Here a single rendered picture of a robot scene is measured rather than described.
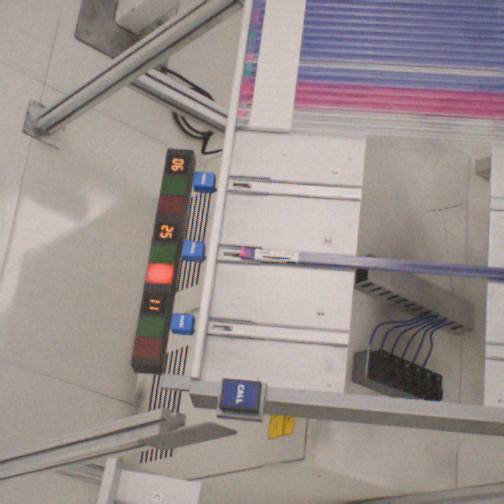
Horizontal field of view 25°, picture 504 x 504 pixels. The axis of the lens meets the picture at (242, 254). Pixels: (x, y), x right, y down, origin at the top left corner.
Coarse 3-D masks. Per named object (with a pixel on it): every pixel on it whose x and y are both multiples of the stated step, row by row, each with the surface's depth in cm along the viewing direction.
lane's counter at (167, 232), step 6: (162, 222) 161; (156, 228) 161; (162, 228) 161; (168, 228) 161; (174, 228) 161; (156, 234) 161; (162, 234) 161; (168, 234) 161; (174, 234) 160; (156, 240) 160; (162, 240) 160; (168, 240) 160; (174, 240) 160
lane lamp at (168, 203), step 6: (162, 198) 163; (168, 198) 163; (174, 198) 163; (180, 198) 163; (162, 204) 163; (168, 204) 163; (174, 204) 163; (180, 204) 162; (162, 210) 162; (168, 210) 162; (174, 210) 162; (180, 210) 162
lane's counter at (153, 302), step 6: (150, 294) 157; (156, 294) 157; (162, 294) 157; (144, 300) 156; (150, 300) 156; (156, 300) 156; (162, 300) 156; (144, 306) 156; (150, 306) 156; (156, 306) 156; (162, 306) 156; (150, 312) 156; (156, 312) 156; (162, 312) 155
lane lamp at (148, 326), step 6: (144, 318) 155; (150, 318) 155; (156, 318) 155; (162, 318) 155; (138, 324) 155; (144, 324) 155; (150, 324) 155; (156, 324) 155; (162, 324) 155; (138, 330) 155; (144, 330) 154; (150, 330) 154; (156, 330) 154; (162, 330) 154; (156, 336) 154; (162, 336) 154
